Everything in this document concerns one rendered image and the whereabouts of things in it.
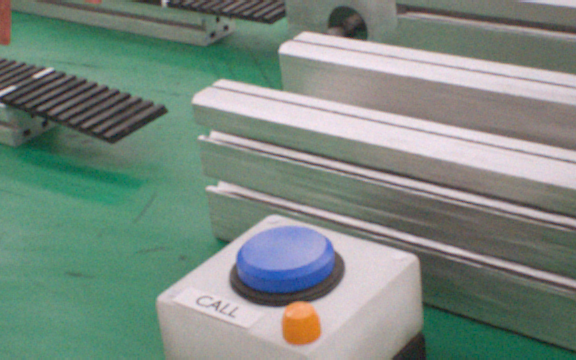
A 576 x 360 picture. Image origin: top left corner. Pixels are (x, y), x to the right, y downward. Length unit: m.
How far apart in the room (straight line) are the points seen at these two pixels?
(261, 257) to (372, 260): 0.05
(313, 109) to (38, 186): 0.23
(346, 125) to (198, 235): 0.13
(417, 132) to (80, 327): 0.19
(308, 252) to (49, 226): 0.24
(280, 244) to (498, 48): 0.28
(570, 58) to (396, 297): 0.25
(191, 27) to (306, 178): 0.37
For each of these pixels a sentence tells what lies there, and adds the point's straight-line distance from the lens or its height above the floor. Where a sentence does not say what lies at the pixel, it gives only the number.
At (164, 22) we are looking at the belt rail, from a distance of 0.93.
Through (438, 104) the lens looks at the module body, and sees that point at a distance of 0.59.
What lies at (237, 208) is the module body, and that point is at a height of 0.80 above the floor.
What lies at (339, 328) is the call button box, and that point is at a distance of 0.44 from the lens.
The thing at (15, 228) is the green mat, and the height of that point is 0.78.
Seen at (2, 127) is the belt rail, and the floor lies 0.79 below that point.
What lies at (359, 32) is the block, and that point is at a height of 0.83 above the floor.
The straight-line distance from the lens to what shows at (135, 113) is 0.73.
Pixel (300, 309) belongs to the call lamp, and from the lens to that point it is 0.43.
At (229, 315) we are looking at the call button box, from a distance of 0.45.
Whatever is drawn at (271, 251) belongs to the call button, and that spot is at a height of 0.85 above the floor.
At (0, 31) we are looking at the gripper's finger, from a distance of 0.71.
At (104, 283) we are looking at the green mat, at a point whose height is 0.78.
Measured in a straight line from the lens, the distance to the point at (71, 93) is 0.76.
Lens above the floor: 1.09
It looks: 27 degrees down
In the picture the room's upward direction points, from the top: 7 degrees counter-clockwise
